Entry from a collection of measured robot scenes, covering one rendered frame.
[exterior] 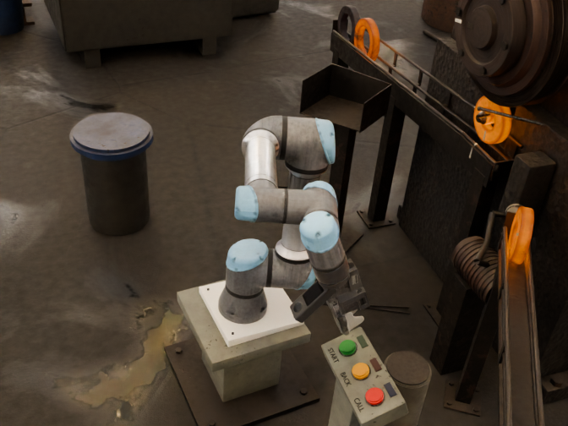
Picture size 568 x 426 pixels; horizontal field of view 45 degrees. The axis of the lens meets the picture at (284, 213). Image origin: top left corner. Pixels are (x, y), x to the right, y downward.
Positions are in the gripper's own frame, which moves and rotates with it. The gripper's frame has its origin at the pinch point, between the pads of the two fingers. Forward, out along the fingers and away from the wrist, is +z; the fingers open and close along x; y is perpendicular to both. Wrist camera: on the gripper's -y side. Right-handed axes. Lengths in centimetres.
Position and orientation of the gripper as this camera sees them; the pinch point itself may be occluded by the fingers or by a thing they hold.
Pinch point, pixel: (342, 331)
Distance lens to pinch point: 164.4
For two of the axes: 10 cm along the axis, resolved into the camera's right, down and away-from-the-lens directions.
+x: -3.3, -5.8, 7.4
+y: 9.1, -4.1, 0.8
